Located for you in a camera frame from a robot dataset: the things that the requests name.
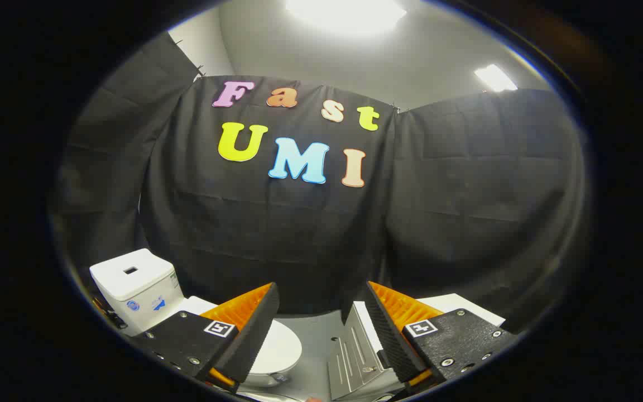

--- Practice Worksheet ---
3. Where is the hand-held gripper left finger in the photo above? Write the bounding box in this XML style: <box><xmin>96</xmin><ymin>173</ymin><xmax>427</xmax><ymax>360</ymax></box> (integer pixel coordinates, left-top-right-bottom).
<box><xmin>131</xmin><ymin>282</ymin><xmax>280</xmax><ymax>394</ymax></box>

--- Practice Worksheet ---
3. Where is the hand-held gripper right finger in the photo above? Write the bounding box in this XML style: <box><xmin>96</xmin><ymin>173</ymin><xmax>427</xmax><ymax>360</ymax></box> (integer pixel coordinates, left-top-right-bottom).
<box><xmin>364</xmin><ymin>280</ymin><xmax>519</xmax><ymax>395</ymax></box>

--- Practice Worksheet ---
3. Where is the white toilet lid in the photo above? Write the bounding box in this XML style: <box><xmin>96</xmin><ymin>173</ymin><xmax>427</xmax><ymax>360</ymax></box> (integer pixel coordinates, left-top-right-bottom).
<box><xmin>246</xmin><ymin>320</ymin><xmax>303</xmax><ymax>376</ymax></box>

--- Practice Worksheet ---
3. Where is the white toilet bowl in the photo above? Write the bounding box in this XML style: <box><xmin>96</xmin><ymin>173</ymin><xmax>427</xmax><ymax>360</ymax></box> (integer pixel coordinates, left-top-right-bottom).
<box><xmin>183</xmin><ymin>296</ymin><xmax>303</xmax><ymax>389</ymax></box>

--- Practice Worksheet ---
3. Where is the white toilet tank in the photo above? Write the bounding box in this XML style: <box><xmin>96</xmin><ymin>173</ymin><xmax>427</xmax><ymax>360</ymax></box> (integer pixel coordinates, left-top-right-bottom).
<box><xmin>89</xmin><ymin>248</ymin><xmax>186</xmax><ymax>337</ymax></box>

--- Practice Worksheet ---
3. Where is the grey panelled door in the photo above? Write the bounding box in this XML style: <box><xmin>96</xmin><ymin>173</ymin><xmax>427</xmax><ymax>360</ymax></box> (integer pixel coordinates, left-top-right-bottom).
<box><xmin>327</xmin><ymin>300</ymin><xmax>407</xmax><ymax>401</ymax></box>

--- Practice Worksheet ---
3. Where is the white panel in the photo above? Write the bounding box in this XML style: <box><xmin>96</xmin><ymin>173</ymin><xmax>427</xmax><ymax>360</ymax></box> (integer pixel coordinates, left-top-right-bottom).
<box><xmin>415</xmin><ymin>293</ymin><xmax>506</xmax><ymax>328</ymax></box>

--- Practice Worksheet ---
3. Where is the black backdrop cloth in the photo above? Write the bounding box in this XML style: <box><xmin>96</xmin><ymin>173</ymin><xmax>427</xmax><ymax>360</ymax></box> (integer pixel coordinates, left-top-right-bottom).
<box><xmin>54</xmin><ymin>31</ymin><xmax>587</xmax><ymax>336</ymax></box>

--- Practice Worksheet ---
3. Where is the small ceiling light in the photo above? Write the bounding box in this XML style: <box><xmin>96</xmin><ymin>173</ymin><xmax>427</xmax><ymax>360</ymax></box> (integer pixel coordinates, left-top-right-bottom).
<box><xmin>474</xmin><ymin>64</ymin><xmax>519</xmax><ymax>93</ymax></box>

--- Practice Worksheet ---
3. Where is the large ceiling light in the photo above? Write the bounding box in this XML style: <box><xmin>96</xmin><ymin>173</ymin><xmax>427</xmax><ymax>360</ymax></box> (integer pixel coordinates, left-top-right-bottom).
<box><xmin>284</xmin><ymin>0</ymin><xmax>407</xmax><ymax>35</ymax></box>

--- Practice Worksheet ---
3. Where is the orange black device with cables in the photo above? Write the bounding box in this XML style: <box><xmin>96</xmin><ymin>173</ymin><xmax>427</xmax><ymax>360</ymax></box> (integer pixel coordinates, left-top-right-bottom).
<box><xmin>92</xmin><ymin>296</ymin><xmax>128</xmax><ymax>331</ymax></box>

